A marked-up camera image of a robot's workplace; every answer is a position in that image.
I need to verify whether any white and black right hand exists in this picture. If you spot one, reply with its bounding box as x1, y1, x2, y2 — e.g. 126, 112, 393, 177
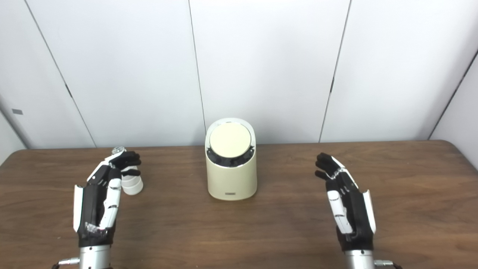
315, 152, 376, 251

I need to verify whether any white and black left hand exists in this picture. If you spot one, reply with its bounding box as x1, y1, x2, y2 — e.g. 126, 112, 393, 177
73, 151, 142, 248

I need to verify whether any small white plastic bottle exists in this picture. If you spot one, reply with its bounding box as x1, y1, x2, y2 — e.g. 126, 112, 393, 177
112, 147, 144, 195

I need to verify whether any cream-colored lidded bin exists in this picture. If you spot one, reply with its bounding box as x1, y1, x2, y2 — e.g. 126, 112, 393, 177
205, 118, 258, 201

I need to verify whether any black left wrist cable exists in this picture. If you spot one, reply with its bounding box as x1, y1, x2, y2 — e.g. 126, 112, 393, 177
52, 257, 81, 269

